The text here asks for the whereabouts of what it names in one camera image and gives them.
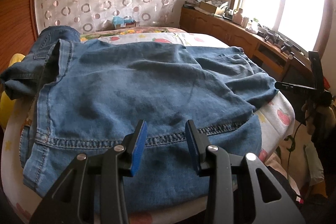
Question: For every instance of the cardboard box with blue cloth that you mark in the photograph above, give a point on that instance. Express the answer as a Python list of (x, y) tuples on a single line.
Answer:
[(124, 23)]

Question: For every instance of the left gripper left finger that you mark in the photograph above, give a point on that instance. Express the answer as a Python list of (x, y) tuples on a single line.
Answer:
[(134, 149)]

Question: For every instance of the floral brown bedspread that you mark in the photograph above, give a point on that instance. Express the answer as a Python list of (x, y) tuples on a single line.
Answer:
[(134, 30)]

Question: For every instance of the white strawberry print quilt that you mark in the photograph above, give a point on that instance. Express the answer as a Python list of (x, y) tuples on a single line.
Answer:
[(276, 120)]

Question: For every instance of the person right hand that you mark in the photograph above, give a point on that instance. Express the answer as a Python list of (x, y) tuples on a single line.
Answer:
[(319, 119)]

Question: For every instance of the cardboard box on cabinet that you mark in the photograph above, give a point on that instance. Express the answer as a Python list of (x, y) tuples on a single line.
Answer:
[(212, 9)]

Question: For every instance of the blue denim jeans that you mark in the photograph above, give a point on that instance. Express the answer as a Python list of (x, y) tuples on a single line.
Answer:
[(90, 95)]

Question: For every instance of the wooden wardrobe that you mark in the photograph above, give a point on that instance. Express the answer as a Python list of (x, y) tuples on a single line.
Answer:
[(18, 28)]

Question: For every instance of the yellow Pikachu plush toy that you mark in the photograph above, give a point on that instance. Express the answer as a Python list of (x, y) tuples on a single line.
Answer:
[(7, 105)]

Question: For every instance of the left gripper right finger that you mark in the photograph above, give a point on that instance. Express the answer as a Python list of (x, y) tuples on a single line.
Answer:
[(198, 144)]

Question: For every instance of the pink bottle on cabinet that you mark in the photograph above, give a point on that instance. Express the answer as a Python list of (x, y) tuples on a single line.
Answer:
[(237, 18)]

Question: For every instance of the wooden side cabinet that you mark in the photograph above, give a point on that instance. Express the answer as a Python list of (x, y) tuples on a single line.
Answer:
[(278, 64)]

